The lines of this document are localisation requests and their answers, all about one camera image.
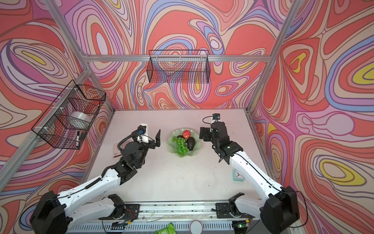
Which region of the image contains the pink white calculator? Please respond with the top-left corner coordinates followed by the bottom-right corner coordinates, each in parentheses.
top-left (113, 139), bottom-right (133, 159)

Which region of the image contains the black wire basket wall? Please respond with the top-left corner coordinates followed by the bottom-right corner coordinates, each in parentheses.
top-left (31, 81), bottom-right (106, 150)
top-left (147, 49), bottom-right (210, 84)

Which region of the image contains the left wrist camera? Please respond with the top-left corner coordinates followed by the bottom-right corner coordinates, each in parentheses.
top-left (137, 123), bottom-right (150, 144)

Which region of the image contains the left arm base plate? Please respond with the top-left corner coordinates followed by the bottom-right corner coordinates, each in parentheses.
top-left (99, 204), bottom-right (140, 221)

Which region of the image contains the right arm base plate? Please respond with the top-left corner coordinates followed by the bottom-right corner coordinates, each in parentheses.
top-left (211, 202), bottom-right (254, 220)

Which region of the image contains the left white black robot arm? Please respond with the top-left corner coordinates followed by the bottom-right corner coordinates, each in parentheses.
top-left (30, 124), bottom-right (161, 234)

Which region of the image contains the black wire basket left wall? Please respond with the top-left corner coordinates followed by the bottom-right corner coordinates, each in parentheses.
top-left (31, 81), bottom-right (106, 150)

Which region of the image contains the light green scalloped fruit bowl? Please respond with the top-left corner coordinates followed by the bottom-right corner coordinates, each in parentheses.
top-left (167, 128), bottom-right (202, 158)

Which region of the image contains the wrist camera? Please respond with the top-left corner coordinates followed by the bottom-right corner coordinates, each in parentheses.
top-left (137, 123), bottom-right (150, 144)
top-left (212, 113), bottom-right (221, 122)

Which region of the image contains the dark avocado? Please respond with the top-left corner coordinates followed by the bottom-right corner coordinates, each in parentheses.
top-left (186, 137), bottom-right (196, 151)

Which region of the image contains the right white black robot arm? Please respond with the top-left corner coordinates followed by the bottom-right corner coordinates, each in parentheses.
top-left (199, 113), bottom-right (300, 234)

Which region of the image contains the small teal alarm clock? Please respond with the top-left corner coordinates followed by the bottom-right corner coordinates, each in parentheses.
top-left (232, 169), bottom-right (245, 182)

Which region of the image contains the black wire basket back wall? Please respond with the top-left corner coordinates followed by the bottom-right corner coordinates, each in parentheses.
top-left (147, 49), bottom-right (210, 84)

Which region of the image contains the green snack packet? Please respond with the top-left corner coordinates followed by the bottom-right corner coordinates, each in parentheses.
top-left (155, 223), bottom-right (176, 234)

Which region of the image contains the white round disc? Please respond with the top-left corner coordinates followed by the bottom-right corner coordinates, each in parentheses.
top-left (190, 220), bottom-right (203, 234)

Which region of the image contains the white tape roll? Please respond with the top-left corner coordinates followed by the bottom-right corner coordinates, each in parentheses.
top-left (70, 111), bottom-right (92, 122)

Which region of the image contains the green grape bunch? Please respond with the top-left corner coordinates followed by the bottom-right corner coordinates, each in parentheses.
top-left (172, 136), bottom-right (189, 156)

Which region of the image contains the red fake apple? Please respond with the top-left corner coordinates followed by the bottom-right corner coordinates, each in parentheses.
top-left (182, 130), bottom-right (191, 139)

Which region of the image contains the black marker pen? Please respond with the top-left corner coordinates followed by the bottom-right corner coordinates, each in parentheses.
top-left (76, 131), bottom-right (80, 149)

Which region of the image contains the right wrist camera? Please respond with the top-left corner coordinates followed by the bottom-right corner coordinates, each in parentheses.
top-left (212, 113), bottom-right (221, 122)

